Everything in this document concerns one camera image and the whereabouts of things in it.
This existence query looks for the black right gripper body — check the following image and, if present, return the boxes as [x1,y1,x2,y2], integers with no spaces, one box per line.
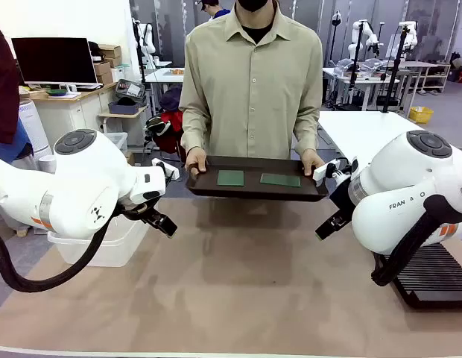
[329,178,358,224]

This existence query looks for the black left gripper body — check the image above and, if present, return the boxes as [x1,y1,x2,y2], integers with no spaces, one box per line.
[117,190,165,224]

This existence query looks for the green PCB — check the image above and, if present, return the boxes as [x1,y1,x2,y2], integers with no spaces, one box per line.
[259,173,302,188]
[216,169,245,186]

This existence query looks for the dark brown tray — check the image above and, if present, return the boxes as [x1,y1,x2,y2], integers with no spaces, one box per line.
[185,155,330,203]

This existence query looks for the person's left forearm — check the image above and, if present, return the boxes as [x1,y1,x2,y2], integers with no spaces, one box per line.
[292,107,323,154]

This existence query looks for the person's right forearm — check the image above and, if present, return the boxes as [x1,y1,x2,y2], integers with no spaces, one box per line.
[180,104,209,152]

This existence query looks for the stacked cardboard boxes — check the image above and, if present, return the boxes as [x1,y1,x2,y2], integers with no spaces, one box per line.
[92,43,123,85]

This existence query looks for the person's left hand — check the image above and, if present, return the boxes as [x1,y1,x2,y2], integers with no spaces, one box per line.
[300,148,326,177]

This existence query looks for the person's right hand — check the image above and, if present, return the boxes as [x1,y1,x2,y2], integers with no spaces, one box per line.
[185,147,209,176]

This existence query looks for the clear plastic box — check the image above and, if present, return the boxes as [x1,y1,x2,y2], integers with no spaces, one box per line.
[47,214,150,268]

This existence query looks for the clear lidded storage box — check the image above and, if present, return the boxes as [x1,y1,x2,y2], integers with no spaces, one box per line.
[104,132,128,154]

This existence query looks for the red bag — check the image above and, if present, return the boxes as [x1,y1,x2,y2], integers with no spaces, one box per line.
[145,110,186,154]

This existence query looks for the small wooden side table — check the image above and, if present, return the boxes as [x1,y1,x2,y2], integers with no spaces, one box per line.
[98,106,150,150]

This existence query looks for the white paper roll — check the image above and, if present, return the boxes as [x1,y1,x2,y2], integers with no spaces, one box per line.
[38,154,57,175]

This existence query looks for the grey plastic bin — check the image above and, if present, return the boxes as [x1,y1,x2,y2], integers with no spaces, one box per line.
[108,101,139,115]

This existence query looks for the black slotted rack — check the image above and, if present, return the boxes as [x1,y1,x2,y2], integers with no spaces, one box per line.
[383,242,462,310]

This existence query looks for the yellow basket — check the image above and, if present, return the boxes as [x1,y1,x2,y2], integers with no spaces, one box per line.
[408,106,434,124]

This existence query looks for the black tripod stand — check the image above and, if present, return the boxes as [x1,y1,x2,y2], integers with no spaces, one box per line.
[382,22,411,113]

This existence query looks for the dark purple jacket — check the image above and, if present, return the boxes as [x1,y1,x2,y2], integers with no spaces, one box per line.
[159,86,183,112]

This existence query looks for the white cabinet desk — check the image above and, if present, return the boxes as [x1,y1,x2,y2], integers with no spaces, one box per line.
[29,81,118,150]

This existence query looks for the black tilted crate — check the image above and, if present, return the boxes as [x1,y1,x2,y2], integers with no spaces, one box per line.
[115,78,145,104]

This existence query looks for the white background table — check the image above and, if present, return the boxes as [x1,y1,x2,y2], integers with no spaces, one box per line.
[144,66,186,85]

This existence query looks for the white air purifier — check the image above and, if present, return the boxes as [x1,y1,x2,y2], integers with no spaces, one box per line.
[17,100,53,157]

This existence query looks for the wooden shelf unit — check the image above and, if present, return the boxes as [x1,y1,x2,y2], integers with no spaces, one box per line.
[417,61,452,94]

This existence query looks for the person in beige shirt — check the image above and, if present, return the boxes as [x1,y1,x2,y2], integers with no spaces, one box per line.
[178,0,324,160]

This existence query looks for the black computer monitor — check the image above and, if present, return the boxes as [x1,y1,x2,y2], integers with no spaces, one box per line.
[10,37,99,86]

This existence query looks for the person in maroon top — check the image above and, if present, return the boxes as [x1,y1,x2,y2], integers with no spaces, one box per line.
[0,22,34,169]

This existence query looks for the person in blue top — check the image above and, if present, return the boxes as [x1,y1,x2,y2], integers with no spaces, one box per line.
[199,0,232,22]

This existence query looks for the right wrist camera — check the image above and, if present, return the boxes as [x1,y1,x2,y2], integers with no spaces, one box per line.
[312,158,361,187]

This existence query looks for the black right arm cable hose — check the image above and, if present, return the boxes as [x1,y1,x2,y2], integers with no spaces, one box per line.
[370,194,462,287]

